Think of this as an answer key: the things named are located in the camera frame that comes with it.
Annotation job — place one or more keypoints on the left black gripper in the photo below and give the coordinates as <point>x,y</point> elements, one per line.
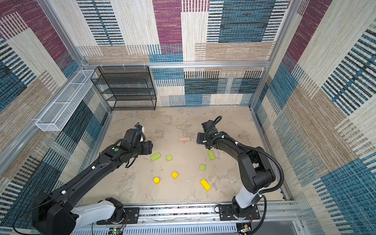
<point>148,146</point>

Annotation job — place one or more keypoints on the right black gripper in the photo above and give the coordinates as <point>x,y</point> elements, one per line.
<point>200,138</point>

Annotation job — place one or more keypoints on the long green block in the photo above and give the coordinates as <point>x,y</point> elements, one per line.
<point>211,155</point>
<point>155,157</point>

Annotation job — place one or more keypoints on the natural wood block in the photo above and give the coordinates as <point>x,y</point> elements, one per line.
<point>184,139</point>

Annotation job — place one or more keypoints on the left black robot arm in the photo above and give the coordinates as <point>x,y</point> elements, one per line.
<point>57,214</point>

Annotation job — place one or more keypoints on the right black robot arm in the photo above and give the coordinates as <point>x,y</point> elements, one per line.
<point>256,172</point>

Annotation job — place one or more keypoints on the yellow cylinder block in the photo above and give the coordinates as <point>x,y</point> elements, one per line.
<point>156,180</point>

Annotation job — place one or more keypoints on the long yellow block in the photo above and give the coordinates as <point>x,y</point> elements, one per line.
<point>205,184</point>

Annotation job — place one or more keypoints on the small yellow square block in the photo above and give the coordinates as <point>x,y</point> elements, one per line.
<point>174,174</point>

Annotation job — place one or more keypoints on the left small green cube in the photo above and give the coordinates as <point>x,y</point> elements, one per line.
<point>169,157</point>

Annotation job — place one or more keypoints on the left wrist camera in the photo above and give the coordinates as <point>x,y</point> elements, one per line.
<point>139,127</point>

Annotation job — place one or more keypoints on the black wire shelf rack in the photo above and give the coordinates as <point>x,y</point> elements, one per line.
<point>125,88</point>

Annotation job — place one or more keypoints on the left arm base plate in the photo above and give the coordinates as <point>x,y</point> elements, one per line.
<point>128,216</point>

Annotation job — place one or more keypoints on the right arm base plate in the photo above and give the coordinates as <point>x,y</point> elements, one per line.
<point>229,212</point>

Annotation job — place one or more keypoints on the white wire mesh basket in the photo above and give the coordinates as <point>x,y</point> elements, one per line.
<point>61,110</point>

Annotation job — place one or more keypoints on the aluminium front rail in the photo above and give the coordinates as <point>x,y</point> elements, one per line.
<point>276,218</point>

